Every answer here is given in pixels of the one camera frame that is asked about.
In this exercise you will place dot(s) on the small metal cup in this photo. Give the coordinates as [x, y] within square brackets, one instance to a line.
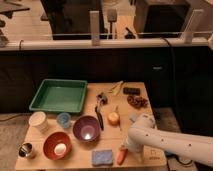
[26, 150]

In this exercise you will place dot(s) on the white paper cup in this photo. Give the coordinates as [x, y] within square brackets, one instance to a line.
[39, 121]

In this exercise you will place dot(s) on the purple bowl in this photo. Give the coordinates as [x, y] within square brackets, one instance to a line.
[86, 129]

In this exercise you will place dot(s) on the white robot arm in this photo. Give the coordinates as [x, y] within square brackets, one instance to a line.
[143, 132]

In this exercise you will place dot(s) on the white egg in bowl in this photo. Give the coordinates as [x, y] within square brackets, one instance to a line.
[60, 149]

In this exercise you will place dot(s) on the black rectangular block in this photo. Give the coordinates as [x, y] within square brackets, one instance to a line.
[127, 90]

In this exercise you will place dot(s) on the black dish brush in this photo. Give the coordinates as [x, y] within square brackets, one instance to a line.
[101, 100]

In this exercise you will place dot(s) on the red chili pepper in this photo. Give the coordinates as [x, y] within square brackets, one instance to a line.
[121, 156]

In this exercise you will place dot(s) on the blue plastic cup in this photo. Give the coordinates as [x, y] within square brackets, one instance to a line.
[64, 120]

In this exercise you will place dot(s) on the dark grape bunch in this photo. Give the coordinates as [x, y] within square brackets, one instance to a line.
[137, 101]

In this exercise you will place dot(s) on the yellow apple toy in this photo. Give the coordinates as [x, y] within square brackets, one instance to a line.
[114, 117]

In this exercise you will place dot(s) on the green plastic tray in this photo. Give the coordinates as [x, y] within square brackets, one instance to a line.
[58, 95]

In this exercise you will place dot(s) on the red bowl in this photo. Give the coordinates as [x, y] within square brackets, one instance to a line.
[54, 139]

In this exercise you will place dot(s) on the blue sponge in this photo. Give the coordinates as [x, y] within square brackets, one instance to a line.
[102, 157]

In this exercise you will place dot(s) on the blue crumpled cloth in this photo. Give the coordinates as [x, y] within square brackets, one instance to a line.
[133, 118]

